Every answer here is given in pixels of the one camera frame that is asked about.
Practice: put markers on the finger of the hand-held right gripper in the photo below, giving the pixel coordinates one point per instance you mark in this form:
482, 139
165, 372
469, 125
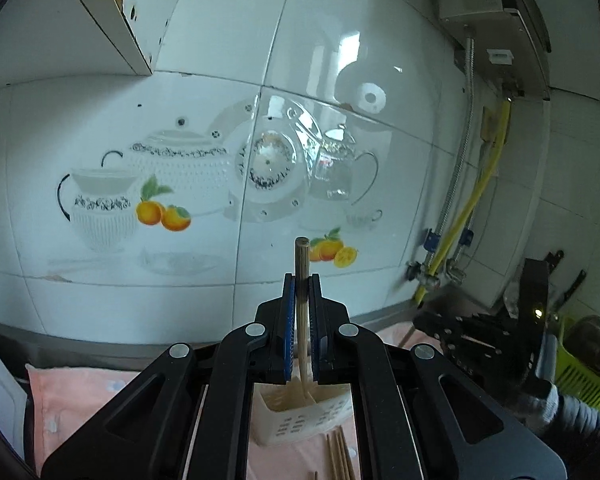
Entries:
435, 325
462, 360

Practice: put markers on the person's right forearm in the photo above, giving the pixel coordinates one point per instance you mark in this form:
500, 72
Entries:
580, 417

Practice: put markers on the pink cloth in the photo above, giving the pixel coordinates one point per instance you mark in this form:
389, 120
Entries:
80, 410

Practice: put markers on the green plastic basket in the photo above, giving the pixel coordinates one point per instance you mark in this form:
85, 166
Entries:
580, 380

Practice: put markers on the white plastic chopstick holder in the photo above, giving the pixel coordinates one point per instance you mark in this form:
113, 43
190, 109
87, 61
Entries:
290, 425

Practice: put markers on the wooden chopstick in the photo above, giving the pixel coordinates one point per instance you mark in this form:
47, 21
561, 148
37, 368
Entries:
341, 457
301, 260
471, 340
331, 457
348, 455

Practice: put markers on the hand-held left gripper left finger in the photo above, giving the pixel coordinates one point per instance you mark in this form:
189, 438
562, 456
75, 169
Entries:
290, 330

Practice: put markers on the metal pot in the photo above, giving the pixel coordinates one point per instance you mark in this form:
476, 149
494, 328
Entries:
595, 340

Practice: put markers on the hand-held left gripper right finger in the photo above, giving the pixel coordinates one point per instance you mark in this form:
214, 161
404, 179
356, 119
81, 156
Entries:
315, 330

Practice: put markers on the white wall cabinet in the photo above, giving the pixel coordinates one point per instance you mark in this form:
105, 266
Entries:
105, 15

